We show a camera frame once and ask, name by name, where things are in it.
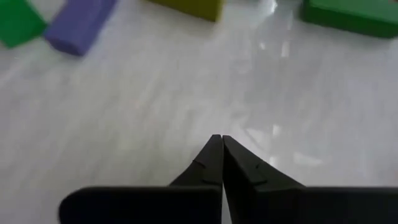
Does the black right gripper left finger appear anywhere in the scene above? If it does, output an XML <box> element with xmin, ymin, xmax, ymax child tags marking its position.
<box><xmin>58</xmin><ymin>134</ymin><xmax>224</xmax><ymax>224</ymax></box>

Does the purple long block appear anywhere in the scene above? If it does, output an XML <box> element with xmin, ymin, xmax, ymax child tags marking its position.
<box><xmin>43</xmin><ymin>0</ymin><xmax>118</xmax><ymax>57</ymax></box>

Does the green long block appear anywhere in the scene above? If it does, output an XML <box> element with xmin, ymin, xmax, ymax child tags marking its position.
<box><xmin>300</xmin><ymin>0</ymin><xmax>398</xmax><ymax>39</ymax></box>

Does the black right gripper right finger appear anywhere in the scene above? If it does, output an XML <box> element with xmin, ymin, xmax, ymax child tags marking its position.
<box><xmin>222</xmin><ymin>134</ymin><xmax>398</xmax><ymax>224</ymax></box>

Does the green cube block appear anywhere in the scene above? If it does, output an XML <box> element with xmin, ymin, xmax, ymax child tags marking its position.
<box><xmin>0</xmin><ymin>0</ymin><xmax>48</xmax><ymax>49</ymax></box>

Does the olive thin long block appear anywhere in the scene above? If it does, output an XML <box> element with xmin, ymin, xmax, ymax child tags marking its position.
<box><xmin>145</xmin><ymin>0</ymin><xmax>225</xmax><ymax>22</ymax></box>

